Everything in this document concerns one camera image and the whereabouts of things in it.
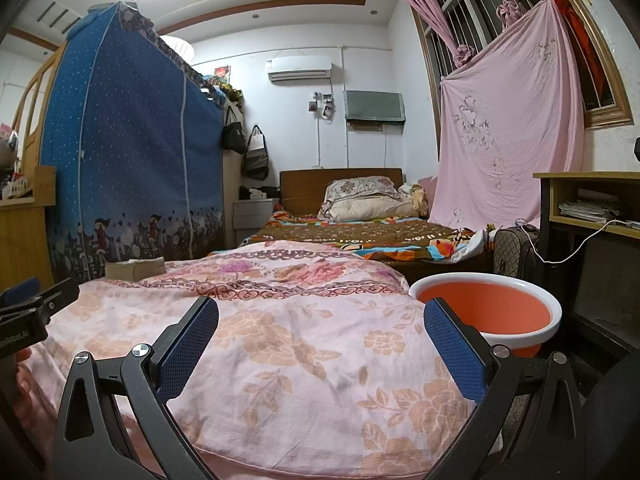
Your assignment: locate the white cable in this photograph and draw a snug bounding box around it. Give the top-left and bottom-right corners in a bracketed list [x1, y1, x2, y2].
[515, 217, 640, 265]

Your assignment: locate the wooden bed headboard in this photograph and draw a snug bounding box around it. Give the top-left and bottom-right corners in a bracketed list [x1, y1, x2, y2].
[279, 167, 404, 211]

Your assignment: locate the brown patterned bag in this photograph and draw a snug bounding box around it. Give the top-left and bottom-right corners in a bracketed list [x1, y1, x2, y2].
[492, 226, 543, 278]

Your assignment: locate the white wall-mounted device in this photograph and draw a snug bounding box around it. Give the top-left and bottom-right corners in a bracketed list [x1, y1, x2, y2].
[307, 91, 336, 122]

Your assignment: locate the orange bucket with white rim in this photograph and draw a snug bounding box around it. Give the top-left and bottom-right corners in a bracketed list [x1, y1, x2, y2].
[408, 274, 563, 359]

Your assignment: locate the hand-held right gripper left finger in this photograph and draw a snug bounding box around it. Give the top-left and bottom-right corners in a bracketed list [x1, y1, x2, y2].
[51, 296, 220, 480]

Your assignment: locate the beige cardboard box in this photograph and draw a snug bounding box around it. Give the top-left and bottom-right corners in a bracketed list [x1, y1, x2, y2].
[105, 256, 166, 281]

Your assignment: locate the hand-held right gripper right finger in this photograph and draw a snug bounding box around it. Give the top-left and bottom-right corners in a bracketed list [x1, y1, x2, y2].
[422, 296, 588, 480]

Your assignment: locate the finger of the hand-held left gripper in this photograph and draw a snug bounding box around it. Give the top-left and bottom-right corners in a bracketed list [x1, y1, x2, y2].
[0, 278, 81, 333]
[0, 280, 43, 311]

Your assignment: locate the stack of papers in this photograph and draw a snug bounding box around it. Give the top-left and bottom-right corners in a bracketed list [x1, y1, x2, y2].
[558, 200, 621, 223]

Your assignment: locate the pink hanging sheet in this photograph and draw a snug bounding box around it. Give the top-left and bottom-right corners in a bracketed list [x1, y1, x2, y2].
[430, 0, 586, 231]

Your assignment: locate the yellowish crumpled cloth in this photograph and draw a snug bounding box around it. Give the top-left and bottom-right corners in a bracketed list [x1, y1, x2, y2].
[410, 185, 431, 218]

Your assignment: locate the wooden cabinet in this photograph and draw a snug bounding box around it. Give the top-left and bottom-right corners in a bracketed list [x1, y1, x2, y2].
[0, 55, 58, 286]

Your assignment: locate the cream pillow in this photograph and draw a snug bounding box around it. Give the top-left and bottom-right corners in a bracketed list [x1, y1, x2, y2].
[330, 199, 418, 222]

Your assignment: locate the floral pillow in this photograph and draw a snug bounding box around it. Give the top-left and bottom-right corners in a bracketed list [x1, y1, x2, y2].
[320, 176, 401, 208]

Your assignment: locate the white air conditioner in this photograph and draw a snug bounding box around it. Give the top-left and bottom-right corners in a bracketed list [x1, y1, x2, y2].
[266, 56, 333, 82]

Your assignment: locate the black item on nightstand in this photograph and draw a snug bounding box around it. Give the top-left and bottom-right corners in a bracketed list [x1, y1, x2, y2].
[239, 186, 281, 201]

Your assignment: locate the blue fabric wardrobe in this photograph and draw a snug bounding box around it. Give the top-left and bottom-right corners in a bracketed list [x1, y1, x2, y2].
[39, 1, 226, 281]

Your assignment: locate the black handbag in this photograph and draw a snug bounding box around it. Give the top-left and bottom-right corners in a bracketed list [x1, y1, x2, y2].
[242, 125, 271, 181]
[221, 106, 248, 155]

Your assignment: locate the green covered wall screen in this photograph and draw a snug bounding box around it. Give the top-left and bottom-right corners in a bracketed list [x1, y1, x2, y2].
[344, 90, 407, 123]

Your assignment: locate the red cloth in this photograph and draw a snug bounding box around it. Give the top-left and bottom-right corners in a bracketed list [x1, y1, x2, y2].
[552, 0, 608, 106]

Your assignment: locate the wooden desk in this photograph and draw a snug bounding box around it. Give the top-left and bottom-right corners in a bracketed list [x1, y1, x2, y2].
[532, 171, 640, 351]

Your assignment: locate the pink floral quilt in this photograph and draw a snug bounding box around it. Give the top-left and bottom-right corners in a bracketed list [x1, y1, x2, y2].
[15, 240, 506, 480]

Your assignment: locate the barred window with wooden frame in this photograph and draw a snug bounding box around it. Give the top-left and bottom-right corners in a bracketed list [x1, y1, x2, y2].
[407, 0, 633, 128]

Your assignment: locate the colourful printed blanket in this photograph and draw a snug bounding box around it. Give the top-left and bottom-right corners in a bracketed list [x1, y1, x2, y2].
[235, 212, 493, 263]

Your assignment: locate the white nightstand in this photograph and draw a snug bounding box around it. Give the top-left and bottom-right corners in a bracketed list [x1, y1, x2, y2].
[232, 198, 281, 248]

